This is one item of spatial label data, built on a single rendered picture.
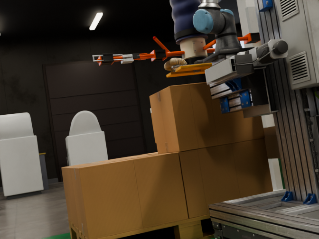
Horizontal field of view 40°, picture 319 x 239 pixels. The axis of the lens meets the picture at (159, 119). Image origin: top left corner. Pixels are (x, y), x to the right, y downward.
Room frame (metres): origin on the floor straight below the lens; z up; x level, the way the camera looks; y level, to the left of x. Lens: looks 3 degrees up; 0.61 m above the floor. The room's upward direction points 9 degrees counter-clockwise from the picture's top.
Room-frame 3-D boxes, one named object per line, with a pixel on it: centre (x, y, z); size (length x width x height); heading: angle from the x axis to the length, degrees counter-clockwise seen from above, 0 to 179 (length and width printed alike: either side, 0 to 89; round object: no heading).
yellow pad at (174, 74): (2.96, -0.27, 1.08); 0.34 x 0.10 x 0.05; 108
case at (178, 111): (2.87, -0.30, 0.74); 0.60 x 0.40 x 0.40; 110
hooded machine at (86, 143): (8.40, 1.49, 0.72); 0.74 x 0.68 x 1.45; 108
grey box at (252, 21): (4.10, -1.08, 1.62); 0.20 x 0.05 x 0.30; 109
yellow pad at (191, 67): (2.78, -0.33, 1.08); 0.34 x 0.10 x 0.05; 108
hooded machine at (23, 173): (8.55, 2.87, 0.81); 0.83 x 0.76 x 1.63; 18
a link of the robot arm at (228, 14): (2.33, -0.42, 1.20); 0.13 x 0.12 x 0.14; 135
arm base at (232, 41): (2.33, -0.43, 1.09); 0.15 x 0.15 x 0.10
